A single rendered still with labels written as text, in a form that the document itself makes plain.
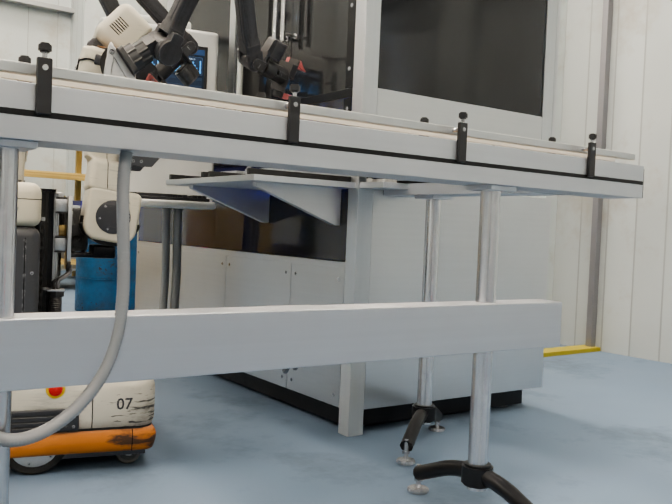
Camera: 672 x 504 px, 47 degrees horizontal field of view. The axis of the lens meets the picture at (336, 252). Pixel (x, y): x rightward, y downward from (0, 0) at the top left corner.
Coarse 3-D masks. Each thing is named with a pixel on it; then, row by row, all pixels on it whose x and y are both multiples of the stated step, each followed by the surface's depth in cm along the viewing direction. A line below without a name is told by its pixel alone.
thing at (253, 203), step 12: (204, 192) 298; (216, 192) 301; (228, 192) 304; (240, 192) 307; (252, 192) 310; (264, 192) 313; (228, 204) 304; (240, 204) 307; (252, 204) 310; (264, 204) 313; (252, 216) 310; (264, 216) 314
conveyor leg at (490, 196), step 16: (496, 192) 192; (480, 208) 194; (496, 208) 193; (480, 224) 194; (496, 224) 193; (480, 240) 194; (496, 240) 193; (480, 256) 194; (496, 256) 194; (480, 272) 194; (496, 272) 194; (480, 288) 194; (480, 368) 194; (480, 384) 194; (480, 400) 194; (480, 416) 194; (480, 432) 194; (480, 448) 194; (480, 464) 194
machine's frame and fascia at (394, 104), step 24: (168, 0) 404; (552, 0) 317; (552, 24) 318; (552, 48) 319; (552, 72) 319; (312, 96) 290; (336, 96) 277; (384, 96) 270; (408, 96) 276; (552, 96) 320; (432, 120) 283; (456, 120) 290; (480, 120) 297; (504, 120) 305; (528, 120) 313; (552, 120) 321
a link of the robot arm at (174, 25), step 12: (180, 0) 227; (192, 0) 228; (168, 12) 230; (180, 12) 227; (192, 12) 230; (168, 24) 228; (180, 24) 229; (168, 36) 228; (180, 36) 229; (156, 48) 228; (168, 48) 228; (180, 48) 231; (168, 60) 230
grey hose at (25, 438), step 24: (120, 168) 136; (120, 192) 136; (120, 216) 136; (120, 240) 137; (120, 264) 137; (120, 288) 137; (120, 312) 137; (120, 336) 137; (96, 384) 135; (72, 408) 132; (0, 432) 126; (24, 432) 128; (48, 432) 130
